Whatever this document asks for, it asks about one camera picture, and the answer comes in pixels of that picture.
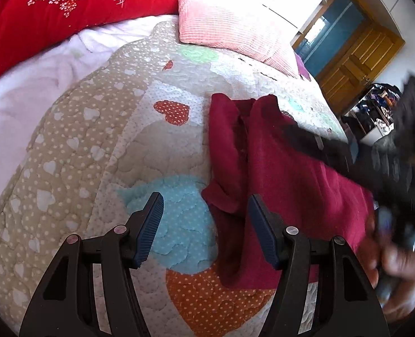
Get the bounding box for dark red knit garment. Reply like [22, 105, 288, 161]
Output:
[202, 94, 372, 289]

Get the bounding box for cluttered clothes shelf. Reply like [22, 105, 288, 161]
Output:
[340, 83, 402, 145]

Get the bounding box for person's right hand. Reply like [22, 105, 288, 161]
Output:
[357, 214, 415, 323]

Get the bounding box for wooden door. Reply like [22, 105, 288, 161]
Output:
[315, 21, 404, 117]

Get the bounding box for patchwork heart bedspread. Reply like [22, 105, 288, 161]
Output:
[0, 16, 344, 336]

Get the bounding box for white fleece blanket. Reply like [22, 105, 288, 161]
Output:
[0, 15, 178, 195]

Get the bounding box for pink textured pillow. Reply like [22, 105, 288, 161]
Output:
[178, 0, 299, 77]

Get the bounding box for red floral quilt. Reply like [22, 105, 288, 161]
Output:
[0, 0, 178, 76]

